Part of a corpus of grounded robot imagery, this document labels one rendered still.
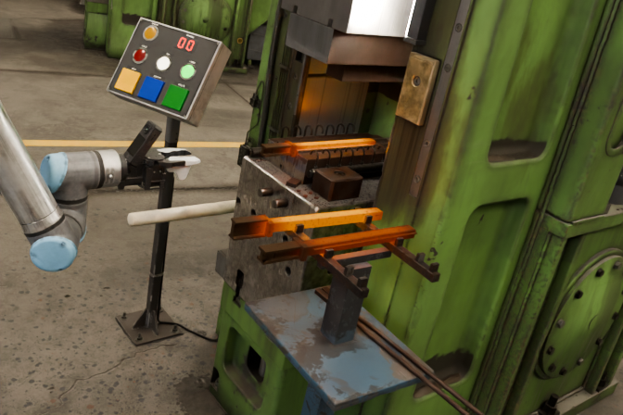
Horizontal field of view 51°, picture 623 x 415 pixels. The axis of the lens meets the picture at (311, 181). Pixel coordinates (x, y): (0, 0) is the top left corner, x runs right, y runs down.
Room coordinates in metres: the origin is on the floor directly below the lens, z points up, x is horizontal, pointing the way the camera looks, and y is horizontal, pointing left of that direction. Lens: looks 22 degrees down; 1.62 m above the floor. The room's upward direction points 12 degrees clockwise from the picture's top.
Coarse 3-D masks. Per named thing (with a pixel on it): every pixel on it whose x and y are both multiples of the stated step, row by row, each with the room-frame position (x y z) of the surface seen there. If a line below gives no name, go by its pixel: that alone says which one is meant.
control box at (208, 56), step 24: (144, 24) 2.21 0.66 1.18; (144, 48) 2.16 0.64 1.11; (168, 48) 2.14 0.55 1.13; (192, 48) 2.11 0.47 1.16; (216, 48) 2.09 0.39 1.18; (120, 72) 2.13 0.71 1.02; (144, 72) 2.11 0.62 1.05; (168, 72) 2.09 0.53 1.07; (216, 72) 2.10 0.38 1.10; (120, 96) 2.11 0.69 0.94; (192, 96) 2.01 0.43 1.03; (192, 120) 2.01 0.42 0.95
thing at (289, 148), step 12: (264, 144) 1.75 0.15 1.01; (276, 144) 1.77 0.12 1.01; (288, 144) 1.79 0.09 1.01; (300, 144) 1.82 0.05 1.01; (312, 144) 1.85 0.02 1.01; (324, 144) 1.87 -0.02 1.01; (336, 144) 1.89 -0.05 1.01; (348, 144) 1.93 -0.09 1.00; (360, 144) 1.96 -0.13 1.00; (372, 144) 2.00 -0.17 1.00; (264, 156) 1.72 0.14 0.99; (276, 156) 1.75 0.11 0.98
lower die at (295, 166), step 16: (384, 144) 2.02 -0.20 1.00; (272, 160) 1.87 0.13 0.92; (288, 160) 1.81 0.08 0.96; (304, 160) 1.75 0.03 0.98; (320, 160) 1.78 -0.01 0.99; (336, 160) 1.82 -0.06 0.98; (352, 160) 1.86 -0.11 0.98; (368, 160) 1.91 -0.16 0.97; (304, 176) 1.75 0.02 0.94; (368, 176) 1.92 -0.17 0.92
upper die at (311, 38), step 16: (288, 32) 1.89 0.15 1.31; (304, 32) 1.83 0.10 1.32; (320, 32) 1.78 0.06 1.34; (336, 32) 1.75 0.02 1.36; (304, 48) 1.82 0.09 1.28; (320, 48) 1.77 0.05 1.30; (336, 48) 1.76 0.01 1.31; (352, 48) 1.80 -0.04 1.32; (368, 48) 1.84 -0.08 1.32; (384, 48) 1.88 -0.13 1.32; (400, 48) 1.92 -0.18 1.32; (352, 64) 1.81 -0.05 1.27; (368, 64) 1.85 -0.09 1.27; (384, 64) 1.89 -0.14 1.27; (400, 64) 1.93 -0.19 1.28
